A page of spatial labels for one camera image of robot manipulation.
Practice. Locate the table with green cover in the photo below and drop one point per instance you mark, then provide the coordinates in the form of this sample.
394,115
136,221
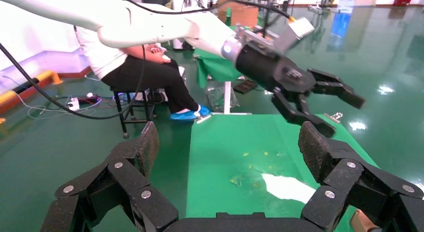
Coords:
212,66

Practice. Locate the black floor mat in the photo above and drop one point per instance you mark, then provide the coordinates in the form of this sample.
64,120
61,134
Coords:
245,86

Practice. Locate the white table corner clip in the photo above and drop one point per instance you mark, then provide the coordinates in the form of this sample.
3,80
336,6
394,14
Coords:
203,119

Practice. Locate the seated person white shirt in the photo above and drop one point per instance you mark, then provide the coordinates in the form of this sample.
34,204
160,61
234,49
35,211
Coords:
149,77

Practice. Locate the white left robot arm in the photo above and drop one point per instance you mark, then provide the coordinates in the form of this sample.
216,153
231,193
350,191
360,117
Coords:
149,24

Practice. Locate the clear plastic bag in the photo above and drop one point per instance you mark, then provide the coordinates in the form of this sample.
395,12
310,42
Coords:
222,99

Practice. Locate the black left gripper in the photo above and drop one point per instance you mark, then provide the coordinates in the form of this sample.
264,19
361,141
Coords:
271,71

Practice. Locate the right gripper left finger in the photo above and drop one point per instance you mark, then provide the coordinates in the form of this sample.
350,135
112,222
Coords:
116,187

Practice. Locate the open brown cardboard box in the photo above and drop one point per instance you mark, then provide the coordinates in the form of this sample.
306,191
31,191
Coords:
361,222

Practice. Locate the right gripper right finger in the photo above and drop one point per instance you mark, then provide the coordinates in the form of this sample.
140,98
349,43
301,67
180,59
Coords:
364,184

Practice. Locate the black metal stool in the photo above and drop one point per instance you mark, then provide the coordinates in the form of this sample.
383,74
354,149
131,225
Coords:
132,107

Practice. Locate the yellow black floor barrier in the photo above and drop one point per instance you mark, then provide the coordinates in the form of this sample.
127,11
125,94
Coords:
30,86

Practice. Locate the green table cloth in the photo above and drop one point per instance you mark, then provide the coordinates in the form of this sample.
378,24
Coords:
225,150

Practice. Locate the seated person's bare forearm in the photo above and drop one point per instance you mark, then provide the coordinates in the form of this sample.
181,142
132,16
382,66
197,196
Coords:
136,52

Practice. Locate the large brown cardboard carton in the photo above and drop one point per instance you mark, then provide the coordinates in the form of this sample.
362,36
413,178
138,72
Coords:
238,9

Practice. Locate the white power strip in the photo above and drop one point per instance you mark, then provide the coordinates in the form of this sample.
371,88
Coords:
74,104

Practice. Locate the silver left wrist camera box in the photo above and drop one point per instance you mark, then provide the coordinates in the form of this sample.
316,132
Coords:
291,33

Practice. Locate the seated person's hand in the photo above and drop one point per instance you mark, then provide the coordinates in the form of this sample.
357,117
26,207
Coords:
160,55

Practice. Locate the metal cloth clip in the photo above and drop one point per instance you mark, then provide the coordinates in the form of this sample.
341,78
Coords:
334,117

